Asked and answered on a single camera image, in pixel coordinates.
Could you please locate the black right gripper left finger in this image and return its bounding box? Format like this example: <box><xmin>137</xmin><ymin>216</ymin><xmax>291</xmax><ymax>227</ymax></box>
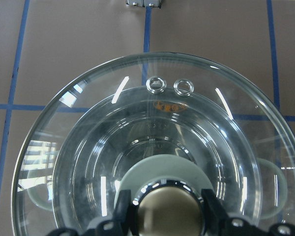
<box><xmin>114</xmin><ymin>189</ymin><xmax>139</xmax><ymax>236</ymax></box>

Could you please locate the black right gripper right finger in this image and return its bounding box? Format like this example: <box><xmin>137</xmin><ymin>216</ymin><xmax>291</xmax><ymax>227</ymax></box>
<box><xmin>201</xmin><ymin>189</ymin><xmax>229</xmax><ymax>236</ymax></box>

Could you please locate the glass pot lid with knob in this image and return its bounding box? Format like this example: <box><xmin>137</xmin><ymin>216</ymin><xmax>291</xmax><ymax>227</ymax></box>
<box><xmin>11</xmin><ymin>53</ymin><xmax>295</xmax><ymax>236</ymax></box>

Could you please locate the pale green cooking pot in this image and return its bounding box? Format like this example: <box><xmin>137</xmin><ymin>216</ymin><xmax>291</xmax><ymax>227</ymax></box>
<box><xmin>28</xmin><ymin>87</ymin><xmax>287</xmax><ymax>232</ymax></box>

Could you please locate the aluminium frame post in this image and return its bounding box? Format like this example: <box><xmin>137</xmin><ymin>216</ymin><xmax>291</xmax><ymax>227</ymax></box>
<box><xmin>125</xmin><ymin>0</ymin><xmax>163</xmax><ymax>8</ymax></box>

